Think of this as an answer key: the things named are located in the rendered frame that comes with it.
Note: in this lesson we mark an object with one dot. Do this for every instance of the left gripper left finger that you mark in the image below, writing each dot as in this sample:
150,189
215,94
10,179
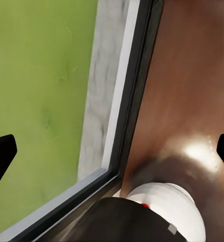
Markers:
8,150

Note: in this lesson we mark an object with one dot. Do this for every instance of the nightstand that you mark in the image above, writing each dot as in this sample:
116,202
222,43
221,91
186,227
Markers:
181,116

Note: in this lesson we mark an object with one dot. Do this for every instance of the fixed window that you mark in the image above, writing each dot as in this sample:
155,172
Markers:
72,77

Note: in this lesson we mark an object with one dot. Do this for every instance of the table lamp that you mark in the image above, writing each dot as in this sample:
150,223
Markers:
152,212

